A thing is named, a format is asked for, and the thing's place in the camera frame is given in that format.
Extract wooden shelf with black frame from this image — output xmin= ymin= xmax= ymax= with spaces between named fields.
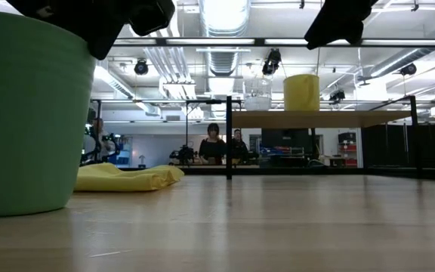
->
xmin=225 ymin=94 xmax=420 ymax=181

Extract red storage boxes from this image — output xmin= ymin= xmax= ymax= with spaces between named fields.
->
xmin=338 ymin=131 xmax=359 ymax=168

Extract clear glass cup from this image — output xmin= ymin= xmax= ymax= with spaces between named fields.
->
xmin=242 ymin=77 xmax=274 ymax=112

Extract black cabinet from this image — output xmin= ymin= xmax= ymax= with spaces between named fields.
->
xmin=260 ymin=128 xmax=317 ymax=168

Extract silver ventilation duct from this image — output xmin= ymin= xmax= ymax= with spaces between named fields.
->
xmin=199 ymin=0 xmax=251 ymax=38

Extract yellow mug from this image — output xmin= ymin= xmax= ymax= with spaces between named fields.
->
xmin=282 ymin=73 xmax=321 ymax=113

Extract yellow folded cloth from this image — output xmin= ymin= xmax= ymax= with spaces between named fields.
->
xmin=74 ymin=162 xmax=186 ymax=193

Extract large green plastic cup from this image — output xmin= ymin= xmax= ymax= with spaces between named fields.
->
xmin=0 ymin=11 xmax=97 ymax=218

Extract black ceiling camera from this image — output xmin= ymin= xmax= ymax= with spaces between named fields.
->
xmin=329 ymin=89 xmax=347 ymax=104
xmin=261 ymin=48 xmax=282 ymax=76
xmin=134 ymin=58 xmax=150 ymax=76
xmin=399 ymin=62 xmax=418 ymax=77

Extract person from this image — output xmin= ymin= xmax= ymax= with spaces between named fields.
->
xmin=82 ymin=117 xmax=117 ymax=164
xmin=231 ymin=128 xmax=251 ymax=165
xmin=198 ymin=122 xmax=227 ymax=165

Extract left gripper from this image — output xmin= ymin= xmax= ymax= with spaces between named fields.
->
xmin=5 ymin=0 xmax=176 ymax=61

